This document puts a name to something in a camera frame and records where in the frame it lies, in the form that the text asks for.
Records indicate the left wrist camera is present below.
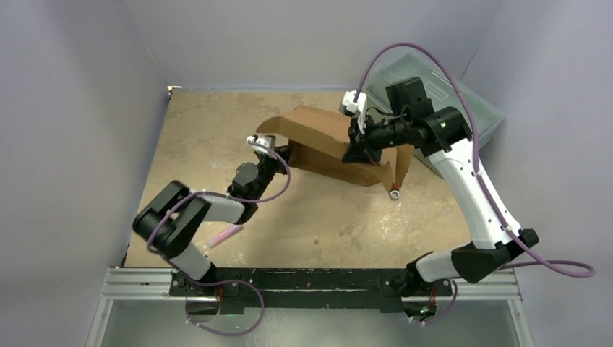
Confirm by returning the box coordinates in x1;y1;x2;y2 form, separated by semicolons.
246;134;276;158

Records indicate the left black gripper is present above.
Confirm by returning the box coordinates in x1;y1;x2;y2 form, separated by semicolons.
252;145;293;202

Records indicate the translucent green plastic toolbox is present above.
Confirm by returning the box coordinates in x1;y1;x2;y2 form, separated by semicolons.
362;50;504;148

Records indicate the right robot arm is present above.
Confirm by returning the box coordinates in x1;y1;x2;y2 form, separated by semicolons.
339;77;539;294

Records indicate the red handled adjustable wrench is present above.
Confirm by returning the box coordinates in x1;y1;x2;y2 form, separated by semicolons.
388;183;401;200

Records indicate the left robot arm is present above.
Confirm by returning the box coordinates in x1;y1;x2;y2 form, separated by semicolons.
132;138;292;296

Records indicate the aluminium frame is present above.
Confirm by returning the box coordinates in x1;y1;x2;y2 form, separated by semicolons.
86;268;533;346

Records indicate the brown cardboard box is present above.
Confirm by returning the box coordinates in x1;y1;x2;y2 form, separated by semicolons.
255;105;413;192

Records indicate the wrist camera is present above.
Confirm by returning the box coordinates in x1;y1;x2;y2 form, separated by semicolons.
339;90;367;133
246;134;276;158

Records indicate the purple highlighter marker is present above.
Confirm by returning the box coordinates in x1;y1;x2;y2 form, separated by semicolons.
207;225;244;249

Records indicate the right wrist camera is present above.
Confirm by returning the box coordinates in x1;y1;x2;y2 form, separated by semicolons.
339;90;367;133

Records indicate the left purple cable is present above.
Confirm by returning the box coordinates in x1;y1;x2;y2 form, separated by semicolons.
145;141;292;283

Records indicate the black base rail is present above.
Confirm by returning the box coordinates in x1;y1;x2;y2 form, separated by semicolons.
169;267;453;314

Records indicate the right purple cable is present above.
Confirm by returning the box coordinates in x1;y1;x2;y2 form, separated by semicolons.
355;43;596;279

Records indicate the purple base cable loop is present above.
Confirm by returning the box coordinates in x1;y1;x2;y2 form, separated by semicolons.
184;279;267;337

